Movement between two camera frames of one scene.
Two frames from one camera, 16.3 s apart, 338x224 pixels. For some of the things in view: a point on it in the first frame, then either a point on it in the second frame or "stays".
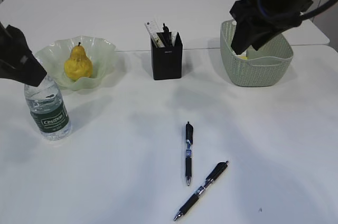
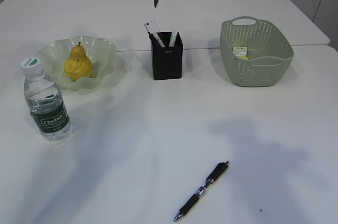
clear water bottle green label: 48,109 stays
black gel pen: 167,36 → 153,39
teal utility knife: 173,36 stays
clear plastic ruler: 152,28 stays
